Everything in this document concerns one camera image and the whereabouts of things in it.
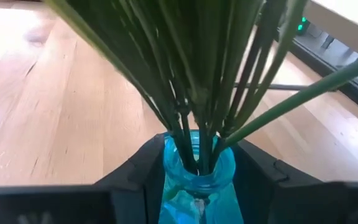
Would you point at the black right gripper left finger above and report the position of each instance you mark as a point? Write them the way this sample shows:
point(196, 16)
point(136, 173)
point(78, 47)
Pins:
point(73, 205)

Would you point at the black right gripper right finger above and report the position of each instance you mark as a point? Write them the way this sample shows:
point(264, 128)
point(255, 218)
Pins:
point(291, 202)

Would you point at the blue glass vase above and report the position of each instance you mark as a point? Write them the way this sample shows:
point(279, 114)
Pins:
point(197, 199)

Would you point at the dark red artificial tulip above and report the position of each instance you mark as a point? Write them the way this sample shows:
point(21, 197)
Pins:
point(306, 93)

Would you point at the blue artificial flower bunch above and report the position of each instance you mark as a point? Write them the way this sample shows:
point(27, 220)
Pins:
point(179, 62)

